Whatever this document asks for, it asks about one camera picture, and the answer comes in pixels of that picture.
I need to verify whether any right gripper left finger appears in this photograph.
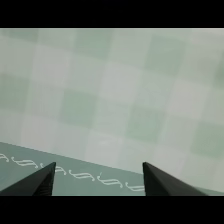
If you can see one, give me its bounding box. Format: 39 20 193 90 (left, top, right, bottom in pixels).
0 161 57 197

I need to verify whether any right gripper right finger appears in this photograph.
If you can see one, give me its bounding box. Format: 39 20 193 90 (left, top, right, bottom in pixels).
142 161 208 197

